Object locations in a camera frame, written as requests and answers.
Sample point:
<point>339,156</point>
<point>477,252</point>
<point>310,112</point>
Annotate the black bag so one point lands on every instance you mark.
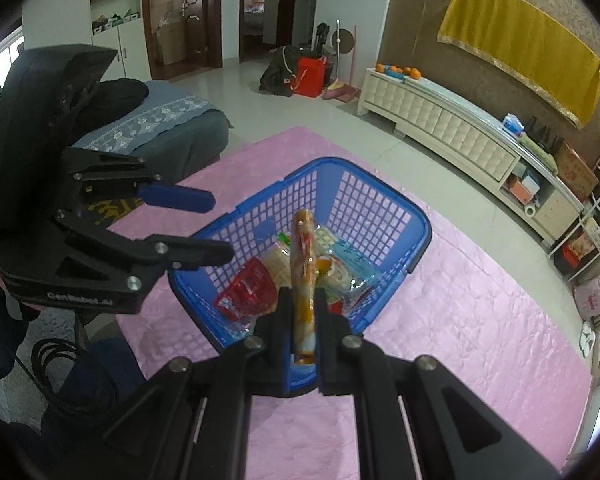
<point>277,75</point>

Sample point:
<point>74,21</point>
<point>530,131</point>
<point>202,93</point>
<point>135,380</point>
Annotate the cream TV cabinet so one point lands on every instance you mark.
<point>455,120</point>

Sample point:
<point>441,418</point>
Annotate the black router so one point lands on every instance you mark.
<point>542,135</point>

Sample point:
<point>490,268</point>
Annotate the dark wooden door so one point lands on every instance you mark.
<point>185,10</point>

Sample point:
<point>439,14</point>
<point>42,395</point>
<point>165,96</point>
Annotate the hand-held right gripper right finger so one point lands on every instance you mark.
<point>325,350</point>

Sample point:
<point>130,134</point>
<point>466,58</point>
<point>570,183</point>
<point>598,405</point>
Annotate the white storage cabinet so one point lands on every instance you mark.
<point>122,35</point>

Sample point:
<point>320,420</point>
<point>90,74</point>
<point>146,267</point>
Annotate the clear cracker pack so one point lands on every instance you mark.
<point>325,236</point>

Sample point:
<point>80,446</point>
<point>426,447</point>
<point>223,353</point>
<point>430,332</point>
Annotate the red gift bag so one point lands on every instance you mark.
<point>311,76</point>

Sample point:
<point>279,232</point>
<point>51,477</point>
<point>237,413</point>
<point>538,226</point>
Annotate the pink box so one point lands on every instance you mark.
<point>520,190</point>

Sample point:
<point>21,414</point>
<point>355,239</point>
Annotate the light blue cookie packet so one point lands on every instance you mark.
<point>352,260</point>

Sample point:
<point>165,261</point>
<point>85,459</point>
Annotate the green folded cloth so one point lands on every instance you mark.
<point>537,154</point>

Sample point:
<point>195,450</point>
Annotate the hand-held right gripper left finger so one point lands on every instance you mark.
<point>284,345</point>

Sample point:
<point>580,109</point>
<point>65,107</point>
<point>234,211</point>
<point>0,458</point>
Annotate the white paper roll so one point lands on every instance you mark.
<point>530,210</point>

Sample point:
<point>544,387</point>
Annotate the brown cardboard box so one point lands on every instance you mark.
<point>577,172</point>

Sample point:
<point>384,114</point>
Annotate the yellow cloth cover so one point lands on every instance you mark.
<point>520,35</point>

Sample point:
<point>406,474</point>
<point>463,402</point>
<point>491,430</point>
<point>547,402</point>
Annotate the dark wooden doorway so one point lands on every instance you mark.
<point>280,5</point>

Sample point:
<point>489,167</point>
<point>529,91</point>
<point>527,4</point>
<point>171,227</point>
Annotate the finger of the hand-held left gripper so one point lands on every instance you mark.
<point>180,199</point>
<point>195,254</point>

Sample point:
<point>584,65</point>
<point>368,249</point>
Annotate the red snack packet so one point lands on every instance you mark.
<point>245,290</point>

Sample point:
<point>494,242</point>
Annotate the blue tissue box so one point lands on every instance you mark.
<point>512,126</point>

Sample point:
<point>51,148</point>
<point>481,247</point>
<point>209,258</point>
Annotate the tall cardboard box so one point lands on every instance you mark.
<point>167,42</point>

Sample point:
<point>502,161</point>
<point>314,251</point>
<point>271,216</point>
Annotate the orange snack packet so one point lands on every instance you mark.
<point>304,270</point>

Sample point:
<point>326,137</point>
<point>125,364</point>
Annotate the black cloth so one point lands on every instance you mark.
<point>115,96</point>

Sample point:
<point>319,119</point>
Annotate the pink tote bag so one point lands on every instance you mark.
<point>592,300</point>

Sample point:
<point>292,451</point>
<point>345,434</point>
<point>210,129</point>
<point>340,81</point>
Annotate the blue plastic basket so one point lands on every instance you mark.
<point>195,305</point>

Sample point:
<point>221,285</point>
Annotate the pink broom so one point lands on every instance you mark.
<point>340,90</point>

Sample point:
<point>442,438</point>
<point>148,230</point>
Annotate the white metal shelf rack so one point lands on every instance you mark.
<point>597,210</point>

